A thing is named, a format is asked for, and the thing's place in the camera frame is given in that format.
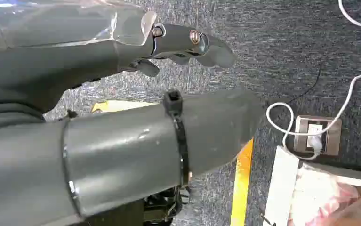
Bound black robot foot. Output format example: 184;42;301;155
142;186;191;226

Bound yellow floor tape strip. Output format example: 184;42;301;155
91;99;158;113
230;138;255;226

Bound thin black cable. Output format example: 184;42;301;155
286;65;323;105

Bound metal floor socket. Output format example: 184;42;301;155
293;115;343;157

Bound pink and white plastic bag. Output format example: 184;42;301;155
287;168;361;226

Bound white frame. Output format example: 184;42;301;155
262;145;361;226

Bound black cable tie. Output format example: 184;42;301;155
162;89;191;188

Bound white power plug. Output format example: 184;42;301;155
306;123;325;154

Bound white cable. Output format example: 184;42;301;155
337;0;361;30
265;62;361;161

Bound ribbed grey left arm sleeve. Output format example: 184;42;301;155
0;101;46;134

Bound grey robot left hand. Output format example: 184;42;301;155
0;0;265;226

